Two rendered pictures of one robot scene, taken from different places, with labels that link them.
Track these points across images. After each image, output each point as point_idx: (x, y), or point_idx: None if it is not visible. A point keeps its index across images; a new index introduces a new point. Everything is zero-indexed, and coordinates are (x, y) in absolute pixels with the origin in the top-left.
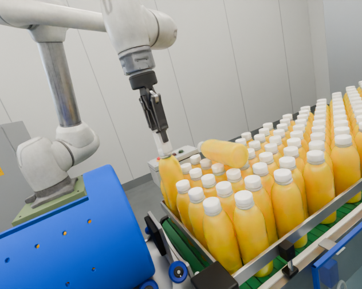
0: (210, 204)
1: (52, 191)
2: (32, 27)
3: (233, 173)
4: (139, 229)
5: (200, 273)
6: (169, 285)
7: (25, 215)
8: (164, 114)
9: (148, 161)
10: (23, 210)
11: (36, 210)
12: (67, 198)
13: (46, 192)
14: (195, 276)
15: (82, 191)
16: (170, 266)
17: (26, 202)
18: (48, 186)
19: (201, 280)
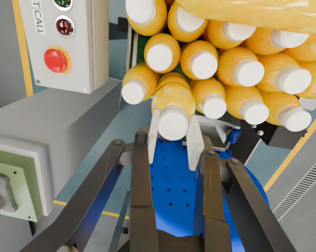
0: (301, 126)
1: None
2: None
3: (301, 40)
4: (267, 200)
5: (273, 138)
6: (222, 136)
7: (30, 214)
8: (263, 200)
9: (40, 84)
10: (10, 214)
11: (29, 207)
12: (26, 183)
13: None
14: (270, 142)
15: (23, 169)
16: (232, 142)
17: None
18: None
19: (277, 141)
